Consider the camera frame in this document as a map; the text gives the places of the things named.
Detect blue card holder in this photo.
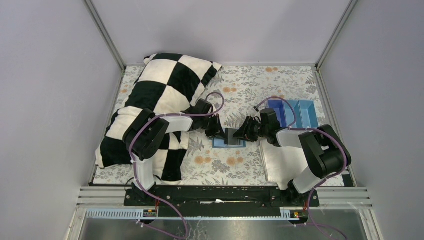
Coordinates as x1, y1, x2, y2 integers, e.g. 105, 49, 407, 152
212, 128, 246, 149

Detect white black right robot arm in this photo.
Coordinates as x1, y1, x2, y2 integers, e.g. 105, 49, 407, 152
233, 108, 351, 195

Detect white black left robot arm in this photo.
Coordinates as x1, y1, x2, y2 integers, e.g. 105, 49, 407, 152
123, 99, 226, 193

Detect floral table cloth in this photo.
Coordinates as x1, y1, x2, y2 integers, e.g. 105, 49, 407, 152
181, 66, 327, 186

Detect white folded towel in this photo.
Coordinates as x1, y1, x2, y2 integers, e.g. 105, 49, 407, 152
260, 139, 308, 191

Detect blue three-compartment tray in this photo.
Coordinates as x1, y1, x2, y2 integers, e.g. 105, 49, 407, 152
266, 98, 319, 129

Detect black white checkered pillow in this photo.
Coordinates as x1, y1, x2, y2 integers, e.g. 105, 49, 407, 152
95, 53, 222, 185

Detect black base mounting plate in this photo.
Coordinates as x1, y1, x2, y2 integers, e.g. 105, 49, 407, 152
124, 185, 320, 218

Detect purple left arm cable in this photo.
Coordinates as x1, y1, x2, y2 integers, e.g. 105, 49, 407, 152
127, 92, 225, 240

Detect aluminium frame rail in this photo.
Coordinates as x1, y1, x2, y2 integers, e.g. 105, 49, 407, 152
68, 185, 382, 240

